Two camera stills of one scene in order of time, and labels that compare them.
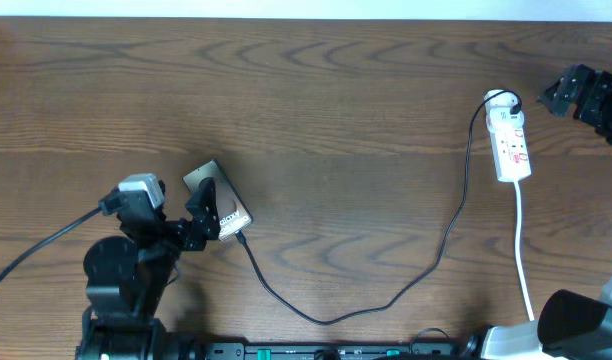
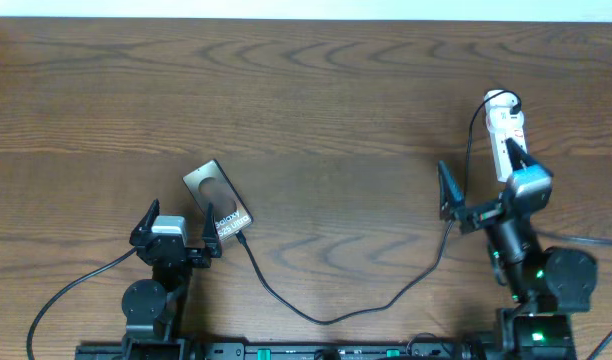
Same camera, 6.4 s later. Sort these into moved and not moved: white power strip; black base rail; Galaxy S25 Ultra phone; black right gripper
Moved: black right gripper
Not moved: Galaxy S25 Ultra phone; black base rail; white power strip
